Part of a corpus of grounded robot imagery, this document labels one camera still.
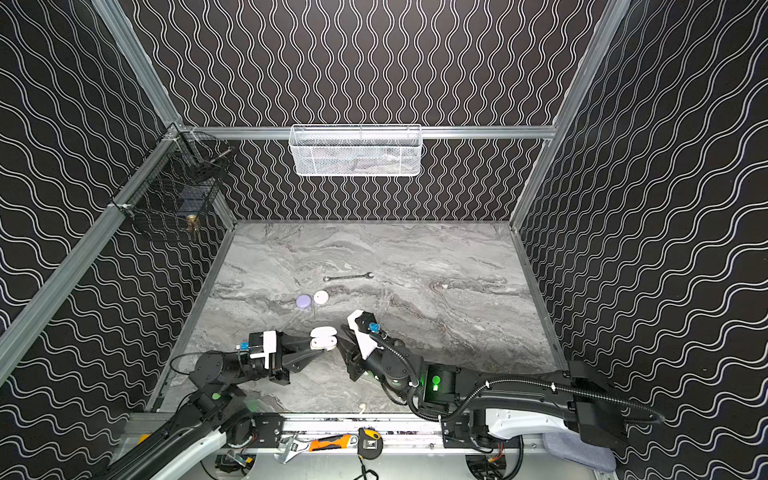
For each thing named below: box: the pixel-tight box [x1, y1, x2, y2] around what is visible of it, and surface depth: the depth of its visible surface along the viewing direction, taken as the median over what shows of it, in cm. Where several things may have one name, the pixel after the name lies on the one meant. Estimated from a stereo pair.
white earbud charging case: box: [314, 290, 329, 304], surface depth 100 cm
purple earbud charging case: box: [296, 294, 312, 309], surface depth 99 cm
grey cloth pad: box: [542, 431, 617, 472], surface depth 72 cm
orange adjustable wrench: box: [273, 434, 359, 464], surface depth 74 cm
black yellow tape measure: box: [357, 427, 383, 460], surface depth 72 cm
